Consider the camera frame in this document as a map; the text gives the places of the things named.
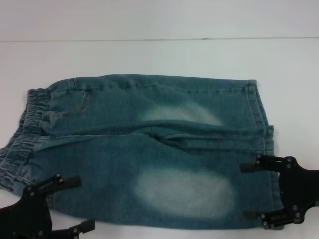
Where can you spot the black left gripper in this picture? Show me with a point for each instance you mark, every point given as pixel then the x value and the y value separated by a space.
pixel 27 219

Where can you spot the blue denim shorts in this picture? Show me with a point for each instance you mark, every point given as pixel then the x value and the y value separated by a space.
pixel 112 149

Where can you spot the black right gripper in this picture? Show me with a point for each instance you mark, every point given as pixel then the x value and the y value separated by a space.
pixel 304 189

